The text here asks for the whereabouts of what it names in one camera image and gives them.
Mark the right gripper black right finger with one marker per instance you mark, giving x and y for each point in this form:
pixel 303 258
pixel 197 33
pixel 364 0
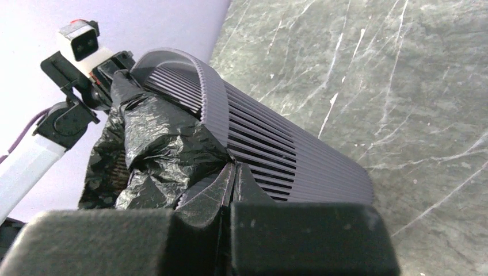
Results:
pixel 269 238

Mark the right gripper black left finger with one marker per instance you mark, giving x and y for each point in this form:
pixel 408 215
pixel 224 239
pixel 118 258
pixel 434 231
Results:
pixel 126 242

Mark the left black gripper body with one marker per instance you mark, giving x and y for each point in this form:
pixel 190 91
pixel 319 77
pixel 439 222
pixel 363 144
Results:
pixel 92 77

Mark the grey mesh trash bin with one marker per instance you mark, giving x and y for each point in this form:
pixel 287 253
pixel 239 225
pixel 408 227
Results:
pixel 286 161

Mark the black trash bag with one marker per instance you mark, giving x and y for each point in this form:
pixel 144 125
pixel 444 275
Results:
pixel 149 154

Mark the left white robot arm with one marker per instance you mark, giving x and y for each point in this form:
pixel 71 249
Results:
pixel 55 130

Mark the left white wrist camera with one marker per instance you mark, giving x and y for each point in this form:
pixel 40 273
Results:
pixel 78 43

